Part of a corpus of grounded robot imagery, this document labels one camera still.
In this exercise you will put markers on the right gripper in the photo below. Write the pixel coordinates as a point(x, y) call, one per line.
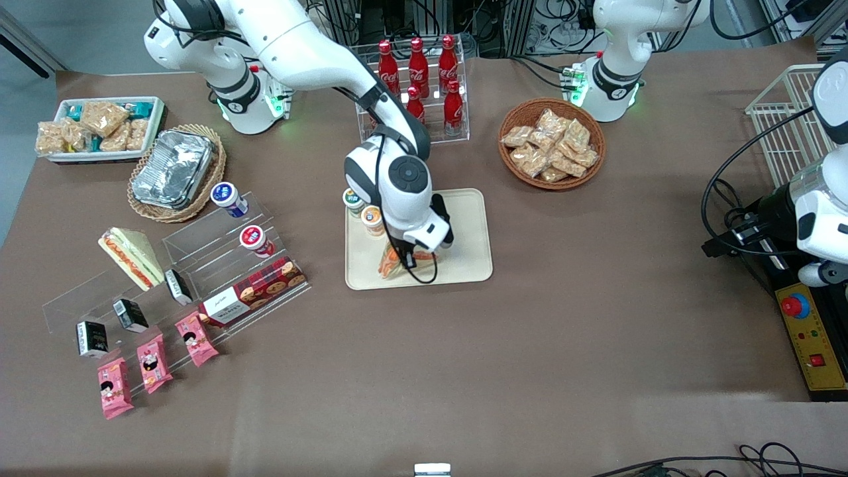
point(403, 254)

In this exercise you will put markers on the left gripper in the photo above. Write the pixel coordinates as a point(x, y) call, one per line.
point(770, 211)

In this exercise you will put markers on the triangle sandwich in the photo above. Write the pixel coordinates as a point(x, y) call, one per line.
point(132, 258)
point(387, 266)

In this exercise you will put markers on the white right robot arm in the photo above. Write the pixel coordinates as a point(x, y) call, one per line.
point(298, 46)

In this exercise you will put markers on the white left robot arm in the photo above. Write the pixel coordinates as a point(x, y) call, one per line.
point(619, 79)

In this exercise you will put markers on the cream plastic tray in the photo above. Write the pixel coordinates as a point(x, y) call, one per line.
point(457, 258)

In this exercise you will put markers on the orange capped candy bottle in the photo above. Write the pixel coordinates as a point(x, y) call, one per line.
point(372, 218)

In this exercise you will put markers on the green capped candy bottle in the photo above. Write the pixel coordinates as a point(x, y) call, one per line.
point(353, 201)

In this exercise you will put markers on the red emergency stop button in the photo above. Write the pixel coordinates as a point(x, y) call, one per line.
point(795, 305)

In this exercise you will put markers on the brown wicker bowl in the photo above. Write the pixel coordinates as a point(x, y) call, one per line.
point(510, 169)

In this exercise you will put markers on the yellow control box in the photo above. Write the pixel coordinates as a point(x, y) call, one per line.
point(818, 351)

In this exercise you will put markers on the red cola bottle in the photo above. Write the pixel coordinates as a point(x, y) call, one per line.
point(448, 59)
point(387, 66)
point(418, 63)
point(453, 109)
point(415, 106)

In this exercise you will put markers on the red capped candy bottle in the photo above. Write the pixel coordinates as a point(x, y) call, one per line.
point(255, 240)

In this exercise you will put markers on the red plaid cookie box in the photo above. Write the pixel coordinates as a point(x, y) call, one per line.
point(255, 291)

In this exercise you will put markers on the wrapped rice cracker pack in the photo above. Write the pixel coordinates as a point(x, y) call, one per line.
point(576, 136)
point(104, 118)
point(530, 161)
point(573, 162)
point(75, 134)
point(517, 136)
point(554, 175)
point(114, 139)
point(137, 134)
point(50, 138)
point(551, 122)

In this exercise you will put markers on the clear acrylic bottle rack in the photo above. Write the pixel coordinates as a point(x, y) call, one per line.
point(364, 99)

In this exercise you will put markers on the blue capped candy bottle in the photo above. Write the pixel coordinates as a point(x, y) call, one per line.
point(227, 197)

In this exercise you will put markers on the light wicker basket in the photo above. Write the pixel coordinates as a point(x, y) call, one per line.
point(215, 179)

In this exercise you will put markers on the clear acrylic stepped stand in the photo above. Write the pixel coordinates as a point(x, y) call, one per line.
point(199, 255)

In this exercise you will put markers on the small silver device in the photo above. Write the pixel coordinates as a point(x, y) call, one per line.
point(432, 470)

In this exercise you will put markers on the pink cartoon snack packet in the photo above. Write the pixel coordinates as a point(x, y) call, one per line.
point(154, 364)
point(195, 339)
point(114, 389)

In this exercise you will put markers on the small black snack box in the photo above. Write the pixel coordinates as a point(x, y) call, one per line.
point(177, 286)
point(131, 315)
point(91, 339)

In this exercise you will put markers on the foil food container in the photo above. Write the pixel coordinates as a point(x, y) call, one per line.
point(172, 169)

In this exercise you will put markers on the metal equipment rack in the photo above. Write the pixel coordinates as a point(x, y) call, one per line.
point(490, 20)

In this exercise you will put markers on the white rectangular snack bin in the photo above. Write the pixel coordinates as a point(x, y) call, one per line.
point(156, 129)

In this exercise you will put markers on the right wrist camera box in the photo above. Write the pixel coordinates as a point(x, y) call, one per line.
point(429, 237)

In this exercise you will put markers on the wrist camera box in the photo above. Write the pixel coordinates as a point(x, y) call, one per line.
point(429, 237)
point(821, 228)

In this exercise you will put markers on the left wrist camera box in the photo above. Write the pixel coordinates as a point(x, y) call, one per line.
point(821, 228)

